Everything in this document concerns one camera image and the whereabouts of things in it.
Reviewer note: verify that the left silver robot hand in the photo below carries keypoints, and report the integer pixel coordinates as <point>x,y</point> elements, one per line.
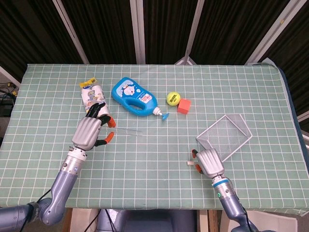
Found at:
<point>87,133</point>

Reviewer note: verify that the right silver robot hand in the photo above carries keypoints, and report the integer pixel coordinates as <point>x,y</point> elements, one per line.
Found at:
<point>210,163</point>

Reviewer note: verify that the white rubber stopper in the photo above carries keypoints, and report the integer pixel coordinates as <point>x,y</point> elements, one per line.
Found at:
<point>190,163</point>

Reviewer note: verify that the transparent glass test tube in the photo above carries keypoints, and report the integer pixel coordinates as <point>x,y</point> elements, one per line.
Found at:
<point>130,132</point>

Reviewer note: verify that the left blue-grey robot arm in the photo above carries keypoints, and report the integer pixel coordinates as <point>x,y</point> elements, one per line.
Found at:
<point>62,183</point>

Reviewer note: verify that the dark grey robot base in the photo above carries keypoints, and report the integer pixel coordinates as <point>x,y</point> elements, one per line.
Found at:
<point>149,221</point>

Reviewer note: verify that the yellow pack of rolls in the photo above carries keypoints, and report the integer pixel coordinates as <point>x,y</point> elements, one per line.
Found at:
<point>93,94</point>

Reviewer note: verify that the green checked tablecloth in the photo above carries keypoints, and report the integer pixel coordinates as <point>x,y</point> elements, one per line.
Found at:
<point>154,169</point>

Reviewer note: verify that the blue detergent bottle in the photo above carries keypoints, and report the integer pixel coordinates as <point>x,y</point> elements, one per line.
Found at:
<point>125,91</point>

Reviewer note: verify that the red cube block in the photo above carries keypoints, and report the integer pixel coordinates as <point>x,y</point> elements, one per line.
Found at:
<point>184,106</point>

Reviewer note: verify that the yellow tennis ball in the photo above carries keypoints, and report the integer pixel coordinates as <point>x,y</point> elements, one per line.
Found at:
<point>173,98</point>

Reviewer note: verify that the dark pleated curtain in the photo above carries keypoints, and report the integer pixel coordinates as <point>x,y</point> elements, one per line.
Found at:
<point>108,29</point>

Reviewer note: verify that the white metal frame bar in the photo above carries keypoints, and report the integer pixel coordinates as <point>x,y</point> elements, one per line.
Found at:
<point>9,76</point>

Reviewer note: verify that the white metal frame post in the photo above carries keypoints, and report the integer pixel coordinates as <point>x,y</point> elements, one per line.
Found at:
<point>195,24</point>
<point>71,31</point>
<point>274,31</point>
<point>138,31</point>

